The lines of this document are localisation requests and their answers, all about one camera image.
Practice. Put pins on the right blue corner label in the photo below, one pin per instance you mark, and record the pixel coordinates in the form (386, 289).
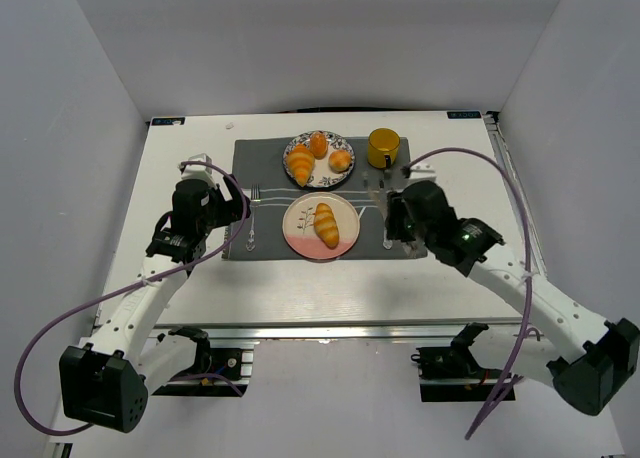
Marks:
(464, 115)

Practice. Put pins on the blue floral plate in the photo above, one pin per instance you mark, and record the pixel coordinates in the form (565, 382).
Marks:
(322, 176)

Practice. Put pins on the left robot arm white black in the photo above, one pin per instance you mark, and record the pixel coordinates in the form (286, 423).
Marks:
(107, 381)

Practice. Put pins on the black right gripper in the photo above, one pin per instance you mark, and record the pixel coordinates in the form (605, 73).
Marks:
(393, 217)

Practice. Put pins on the aluminium front table rail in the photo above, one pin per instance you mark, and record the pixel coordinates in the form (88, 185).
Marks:
(412, 333)

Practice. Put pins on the grey striped placemat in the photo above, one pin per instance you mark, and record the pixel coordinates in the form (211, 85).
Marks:
(260, 162)

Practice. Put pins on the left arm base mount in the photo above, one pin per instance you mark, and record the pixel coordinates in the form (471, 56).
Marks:
(219, 370)

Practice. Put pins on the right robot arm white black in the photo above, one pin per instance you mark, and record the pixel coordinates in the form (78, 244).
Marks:
(583, 356)

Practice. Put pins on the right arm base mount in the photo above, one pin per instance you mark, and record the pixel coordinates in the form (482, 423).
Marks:
(450, 374)

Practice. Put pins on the silver ornate fork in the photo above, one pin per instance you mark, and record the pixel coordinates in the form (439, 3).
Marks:
(255, 199)

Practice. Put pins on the round golden bread roll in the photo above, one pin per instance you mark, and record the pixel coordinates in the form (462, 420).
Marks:
(340, 161)

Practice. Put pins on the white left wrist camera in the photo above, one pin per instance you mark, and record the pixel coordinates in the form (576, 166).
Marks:
(198, 167)

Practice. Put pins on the left blue corner label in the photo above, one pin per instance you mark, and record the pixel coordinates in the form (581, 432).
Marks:
(168, 121)

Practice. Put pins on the yellow mug black handle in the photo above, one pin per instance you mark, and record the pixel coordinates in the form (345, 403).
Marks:
(383, 146)

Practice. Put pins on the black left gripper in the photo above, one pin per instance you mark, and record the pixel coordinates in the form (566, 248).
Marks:
(228, 201)

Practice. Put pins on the blue corner label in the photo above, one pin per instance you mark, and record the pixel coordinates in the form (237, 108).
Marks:
(168, 121)
(464, 115)

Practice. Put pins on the small striped croissant bread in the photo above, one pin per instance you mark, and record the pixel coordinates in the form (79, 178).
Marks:
(325, 225)

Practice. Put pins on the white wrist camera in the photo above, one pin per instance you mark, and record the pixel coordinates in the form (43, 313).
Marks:
(198, 167)
(419, 172)

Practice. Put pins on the round orange bun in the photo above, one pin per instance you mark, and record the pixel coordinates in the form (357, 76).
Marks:
(318, 144)

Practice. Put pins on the large striped croissant bread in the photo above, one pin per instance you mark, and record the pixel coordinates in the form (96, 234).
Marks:
(300, 162)

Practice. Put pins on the silver ornate table knife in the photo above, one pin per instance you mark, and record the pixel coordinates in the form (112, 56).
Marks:
(387, 243)

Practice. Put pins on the silver metal tongs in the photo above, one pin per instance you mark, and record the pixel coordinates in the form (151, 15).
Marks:
(412, 249)

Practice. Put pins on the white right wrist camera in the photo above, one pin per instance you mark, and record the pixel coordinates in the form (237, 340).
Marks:
(419, 172)

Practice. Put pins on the cream and pink plate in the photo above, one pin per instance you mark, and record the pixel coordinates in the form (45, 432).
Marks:
(298, 226)

